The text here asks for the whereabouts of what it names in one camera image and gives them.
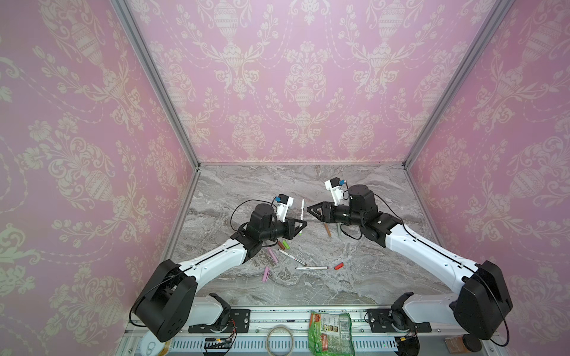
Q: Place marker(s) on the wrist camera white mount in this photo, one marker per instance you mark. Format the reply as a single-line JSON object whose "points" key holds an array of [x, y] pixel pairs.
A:
{"points": [[336, 187], [283, 203]]}

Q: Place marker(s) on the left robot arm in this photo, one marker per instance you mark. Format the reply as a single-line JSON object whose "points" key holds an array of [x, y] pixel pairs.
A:
{"points": [[168, 302]]}

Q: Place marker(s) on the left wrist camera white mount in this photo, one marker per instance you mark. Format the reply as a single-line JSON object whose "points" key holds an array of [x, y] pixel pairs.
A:
{"points": [[283, 203]]}

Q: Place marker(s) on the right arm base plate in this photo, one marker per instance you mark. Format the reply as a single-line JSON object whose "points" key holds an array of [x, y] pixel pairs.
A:
{"points": [[389, 321]]}

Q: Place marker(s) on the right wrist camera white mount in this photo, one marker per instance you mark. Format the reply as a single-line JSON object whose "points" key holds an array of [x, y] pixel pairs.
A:
{"points": [[336, 187]]}

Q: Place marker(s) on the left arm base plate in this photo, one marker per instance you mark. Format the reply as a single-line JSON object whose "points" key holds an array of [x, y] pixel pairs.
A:
{"points": [[234, 320]]}

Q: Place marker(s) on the aluminium front rail frame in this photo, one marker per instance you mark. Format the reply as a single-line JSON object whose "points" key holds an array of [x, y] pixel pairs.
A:
{"points": [[282, 330]]}

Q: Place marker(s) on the green snack bag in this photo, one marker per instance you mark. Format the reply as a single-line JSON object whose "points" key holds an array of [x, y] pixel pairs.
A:
{"points": [[330, 334]]}

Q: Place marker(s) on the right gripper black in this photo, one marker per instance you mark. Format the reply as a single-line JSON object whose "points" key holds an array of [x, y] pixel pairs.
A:
{"points": [[326, 213]]}

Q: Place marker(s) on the brown jar black lid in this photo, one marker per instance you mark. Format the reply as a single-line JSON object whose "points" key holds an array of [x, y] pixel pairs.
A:
{"points": [[463, 344]]}

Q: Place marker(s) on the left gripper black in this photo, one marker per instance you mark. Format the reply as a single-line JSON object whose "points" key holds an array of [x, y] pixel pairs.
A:
{"points": [[291, 231]]}

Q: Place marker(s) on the tan brown pen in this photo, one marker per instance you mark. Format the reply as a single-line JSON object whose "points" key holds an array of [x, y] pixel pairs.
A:
{"points": [[327, 229]]}

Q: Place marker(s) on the pink pen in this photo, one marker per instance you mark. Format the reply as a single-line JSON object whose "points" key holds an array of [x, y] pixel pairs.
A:
{"points": [[272, 255]]}

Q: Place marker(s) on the white marker pink tip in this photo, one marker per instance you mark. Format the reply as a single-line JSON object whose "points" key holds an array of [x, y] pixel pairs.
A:
{"points": [[312, 268]]}

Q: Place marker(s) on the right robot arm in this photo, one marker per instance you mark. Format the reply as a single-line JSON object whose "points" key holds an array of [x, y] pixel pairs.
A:
{"points": [[479, 300]]}

